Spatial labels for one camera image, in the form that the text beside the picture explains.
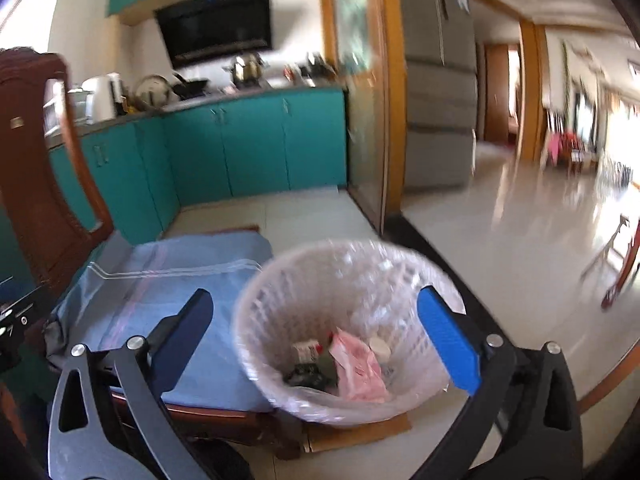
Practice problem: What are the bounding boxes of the pink cloth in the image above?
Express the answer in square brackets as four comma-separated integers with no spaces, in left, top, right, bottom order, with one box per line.
[545,132,565,166]

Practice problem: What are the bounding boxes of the carved wooden chair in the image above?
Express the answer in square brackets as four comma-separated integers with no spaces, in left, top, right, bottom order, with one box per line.
[0,49,306,461]

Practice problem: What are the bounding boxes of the teal base cabinets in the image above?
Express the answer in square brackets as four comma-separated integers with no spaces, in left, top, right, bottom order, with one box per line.
[0,89,349,306]

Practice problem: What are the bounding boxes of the white mesh plastic basket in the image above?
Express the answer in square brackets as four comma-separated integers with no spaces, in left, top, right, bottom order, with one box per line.
[231,239,467,428]

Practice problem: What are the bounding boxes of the grey refrigerator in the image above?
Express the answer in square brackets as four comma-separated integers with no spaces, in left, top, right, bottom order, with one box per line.
[395,0,478,191]

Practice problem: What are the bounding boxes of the wooden interior door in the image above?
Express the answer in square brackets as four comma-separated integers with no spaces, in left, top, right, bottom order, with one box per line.
[482,42,521,146]

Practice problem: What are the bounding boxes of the dark packet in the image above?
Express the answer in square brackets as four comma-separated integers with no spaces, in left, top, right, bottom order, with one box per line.
[284,365,326,388]

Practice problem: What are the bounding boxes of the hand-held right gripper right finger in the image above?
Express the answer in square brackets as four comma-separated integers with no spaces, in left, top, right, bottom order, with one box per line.
[410,285,583,480]

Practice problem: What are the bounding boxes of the white dish rack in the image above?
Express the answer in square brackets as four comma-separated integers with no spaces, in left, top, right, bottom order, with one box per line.
[42,87,91,133]

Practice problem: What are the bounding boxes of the blue striped seat cloth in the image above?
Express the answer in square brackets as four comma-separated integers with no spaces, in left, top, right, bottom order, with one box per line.
[42,230,276,413]

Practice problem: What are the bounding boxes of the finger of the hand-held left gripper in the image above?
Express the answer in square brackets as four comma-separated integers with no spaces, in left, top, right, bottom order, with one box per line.
[0,287,38,333]

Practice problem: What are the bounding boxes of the flat cardboard sheet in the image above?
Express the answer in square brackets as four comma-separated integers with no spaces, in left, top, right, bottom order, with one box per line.
[305,412,413,453]

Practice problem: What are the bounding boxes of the dark pot with handle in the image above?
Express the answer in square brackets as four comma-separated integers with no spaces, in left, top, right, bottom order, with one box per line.
[300,52,341,83]

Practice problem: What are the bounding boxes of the steel pot with lid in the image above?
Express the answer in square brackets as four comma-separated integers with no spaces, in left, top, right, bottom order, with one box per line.
[230,52,265,83]

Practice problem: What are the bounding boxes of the olive green packet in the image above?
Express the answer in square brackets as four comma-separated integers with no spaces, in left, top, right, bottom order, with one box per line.
[320,347,337,386]

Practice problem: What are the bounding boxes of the white electric kettle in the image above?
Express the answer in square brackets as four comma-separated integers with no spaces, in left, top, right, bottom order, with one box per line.
[80,72,123,123]

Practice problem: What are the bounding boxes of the wooden door frame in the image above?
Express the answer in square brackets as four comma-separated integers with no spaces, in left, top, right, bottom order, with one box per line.
[470,0,548,161]

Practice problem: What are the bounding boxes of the white wire rack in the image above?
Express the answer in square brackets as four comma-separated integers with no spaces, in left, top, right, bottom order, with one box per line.
[597,155,638,196]

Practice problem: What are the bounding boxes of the wooden furniture piece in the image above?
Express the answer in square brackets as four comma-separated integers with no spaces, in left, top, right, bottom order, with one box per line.
[580,212,640,311]

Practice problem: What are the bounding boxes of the pink plastic packet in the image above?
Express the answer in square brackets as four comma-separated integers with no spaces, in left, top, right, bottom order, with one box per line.
[330,330,391,403]

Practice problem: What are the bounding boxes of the round silver lid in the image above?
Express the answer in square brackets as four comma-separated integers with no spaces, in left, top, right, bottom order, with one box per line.
[135,75,173,111]

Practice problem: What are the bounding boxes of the glass door with wooden frame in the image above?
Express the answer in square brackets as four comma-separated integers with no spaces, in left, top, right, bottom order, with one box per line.
[320,0,406,236]

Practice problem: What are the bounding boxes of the black wok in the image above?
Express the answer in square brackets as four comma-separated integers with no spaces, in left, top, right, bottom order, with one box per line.
[172,72,210,101]

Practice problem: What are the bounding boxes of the black range hood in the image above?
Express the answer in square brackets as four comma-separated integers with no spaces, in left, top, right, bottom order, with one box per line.
[154,0,273,68]

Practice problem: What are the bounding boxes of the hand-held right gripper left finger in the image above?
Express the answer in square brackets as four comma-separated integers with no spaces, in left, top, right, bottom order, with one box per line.
[47,288,215,480]

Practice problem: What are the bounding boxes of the white barcode packet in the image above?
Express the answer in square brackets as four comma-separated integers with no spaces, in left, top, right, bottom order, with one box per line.
[291,339,323,363]

